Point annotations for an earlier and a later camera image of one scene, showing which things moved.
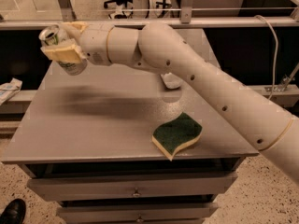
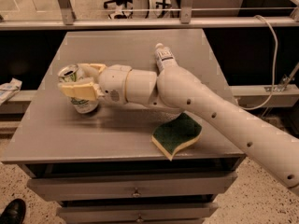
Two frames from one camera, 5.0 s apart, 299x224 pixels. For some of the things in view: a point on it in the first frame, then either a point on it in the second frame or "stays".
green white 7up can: (53, 35) to (70, 73)
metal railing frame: (187, 18) stays
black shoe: (14, 212) stays
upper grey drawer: (128, 186) stays
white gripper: (94, 43) to (112, 83)
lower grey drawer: (139, 213) stays
